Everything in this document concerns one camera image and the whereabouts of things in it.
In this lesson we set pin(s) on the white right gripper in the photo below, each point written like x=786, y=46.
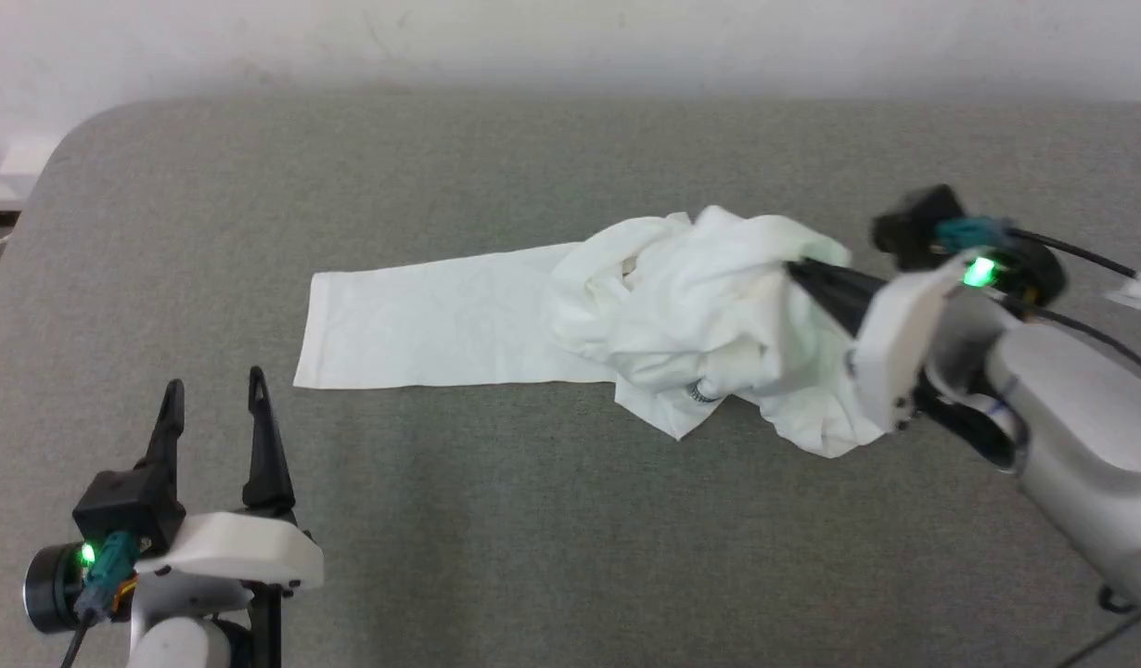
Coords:
x=891, y=353

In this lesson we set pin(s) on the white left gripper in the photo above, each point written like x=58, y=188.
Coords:
x=237, y=549

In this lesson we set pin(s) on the white garment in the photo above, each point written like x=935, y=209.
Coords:
x=459, y=315

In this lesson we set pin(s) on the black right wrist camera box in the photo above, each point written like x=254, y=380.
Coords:
x=914, y=227

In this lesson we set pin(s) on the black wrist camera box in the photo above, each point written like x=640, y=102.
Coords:
x=130, y=506
x=914, y=227

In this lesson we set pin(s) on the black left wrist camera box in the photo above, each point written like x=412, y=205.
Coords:
x=130, y=506

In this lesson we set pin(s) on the teal right camera connector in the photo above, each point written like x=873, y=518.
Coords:
x=974, y=234

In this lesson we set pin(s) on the teal camera connector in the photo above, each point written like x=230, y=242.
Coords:
x=113, y=564
x=974, y=234

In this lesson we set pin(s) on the teal left camera connector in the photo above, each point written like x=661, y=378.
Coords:
x=113, y=564

